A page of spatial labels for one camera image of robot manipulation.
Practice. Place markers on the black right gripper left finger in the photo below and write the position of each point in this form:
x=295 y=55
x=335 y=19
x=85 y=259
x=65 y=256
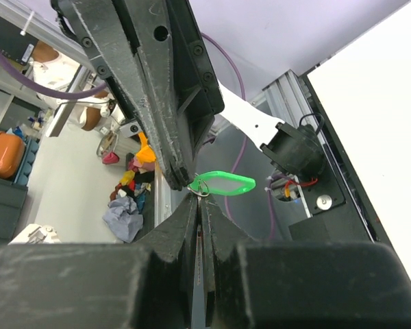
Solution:
x=146 y=284

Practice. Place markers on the green key tag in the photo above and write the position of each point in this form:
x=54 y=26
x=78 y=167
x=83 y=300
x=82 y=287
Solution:
x=226 y=184

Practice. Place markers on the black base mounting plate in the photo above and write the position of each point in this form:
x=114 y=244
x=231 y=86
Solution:
x=315 y=192

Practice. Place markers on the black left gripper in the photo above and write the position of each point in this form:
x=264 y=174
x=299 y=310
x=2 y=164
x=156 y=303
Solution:
x=152 y=56

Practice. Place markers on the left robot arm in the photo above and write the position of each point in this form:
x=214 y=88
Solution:
x=256 y=125

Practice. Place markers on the metal keyring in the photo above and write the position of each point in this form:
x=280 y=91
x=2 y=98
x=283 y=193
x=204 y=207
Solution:
x=200 y=188

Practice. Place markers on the orange case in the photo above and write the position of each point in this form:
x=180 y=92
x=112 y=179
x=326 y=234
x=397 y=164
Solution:
x=11 y=153

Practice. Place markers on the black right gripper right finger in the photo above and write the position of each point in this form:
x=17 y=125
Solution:
x=268 y=284

